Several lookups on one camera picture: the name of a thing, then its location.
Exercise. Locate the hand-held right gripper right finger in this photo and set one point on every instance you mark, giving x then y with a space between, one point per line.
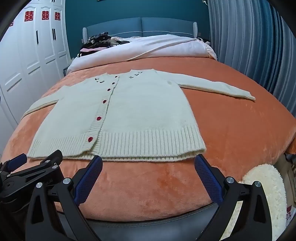
208 178

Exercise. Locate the white wardrobe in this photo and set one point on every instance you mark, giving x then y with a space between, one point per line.
30 58

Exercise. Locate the grey blue curtain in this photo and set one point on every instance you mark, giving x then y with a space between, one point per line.
254 46

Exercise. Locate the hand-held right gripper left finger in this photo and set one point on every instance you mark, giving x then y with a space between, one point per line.
89 178

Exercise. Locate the dark floral garment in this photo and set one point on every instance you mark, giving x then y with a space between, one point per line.
97 38

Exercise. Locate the pink garment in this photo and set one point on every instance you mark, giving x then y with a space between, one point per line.
92 49

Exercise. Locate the black white striped garment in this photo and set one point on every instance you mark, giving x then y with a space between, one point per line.
81 54

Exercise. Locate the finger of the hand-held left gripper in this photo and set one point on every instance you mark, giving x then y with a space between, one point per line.
17 160
49 165

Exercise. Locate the white fluffy rug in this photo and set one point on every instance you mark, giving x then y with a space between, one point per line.
266 185

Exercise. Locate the brown garment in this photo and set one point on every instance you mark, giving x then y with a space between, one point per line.
118 42

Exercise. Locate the orange plush blanket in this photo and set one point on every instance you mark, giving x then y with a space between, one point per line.
231 139

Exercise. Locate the cream knit cardigan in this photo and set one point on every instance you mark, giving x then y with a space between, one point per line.
138 111

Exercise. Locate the white duvet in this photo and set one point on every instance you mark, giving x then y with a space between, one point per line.
161 48

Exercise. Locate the blue upholstered headboard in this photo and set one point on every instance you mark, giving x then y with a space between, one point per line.
161 26

